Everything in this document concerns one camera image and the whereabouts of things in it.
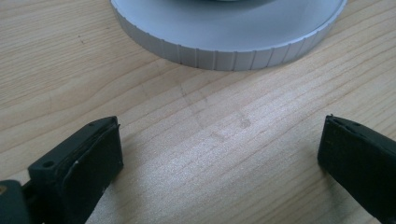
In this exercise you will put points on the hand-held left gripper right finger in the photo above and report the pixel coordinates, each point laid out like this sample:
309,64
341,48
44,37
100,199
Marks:
361,158

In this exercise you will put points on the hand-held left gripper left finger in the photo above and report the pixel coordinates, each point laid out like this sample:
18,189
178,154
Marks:
77,165

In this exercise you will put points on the round grey ridged base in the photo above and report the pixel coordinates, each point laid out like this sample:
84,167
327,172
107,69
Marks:
224,28

